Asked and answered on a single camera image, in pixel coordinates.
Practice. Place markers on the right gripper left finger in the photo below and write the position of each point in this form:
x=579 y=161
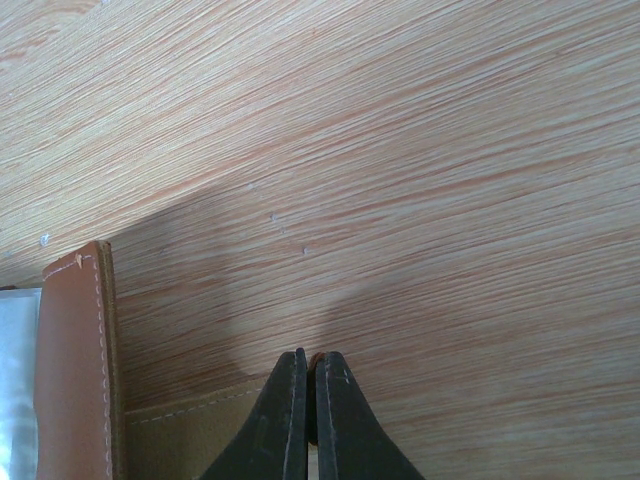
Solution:
x=273 y=442

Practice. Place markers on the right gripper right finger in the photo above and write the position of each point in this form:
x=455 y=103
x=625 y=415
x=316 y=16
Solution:
x=350 y=441

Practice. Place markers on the brown leather card holder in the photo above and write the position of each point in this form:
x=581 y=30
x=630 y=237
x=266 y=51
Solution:
x=71 y=419

